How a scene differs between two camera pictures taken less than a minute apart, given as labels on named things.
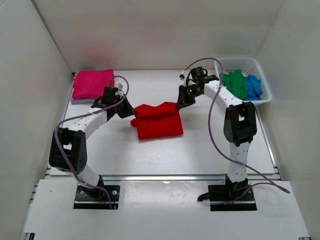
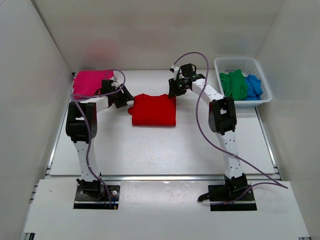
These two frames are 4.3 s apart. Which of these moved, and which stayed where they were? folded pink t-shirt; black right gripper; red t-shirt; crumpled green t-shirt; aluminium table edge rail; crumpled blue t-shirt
Moved: black right gripper; red t-shirt
Stayed: crumpled green t-shirt; aluminium table edge rail; crumpled blue t-shirt; folded pink t-shirt
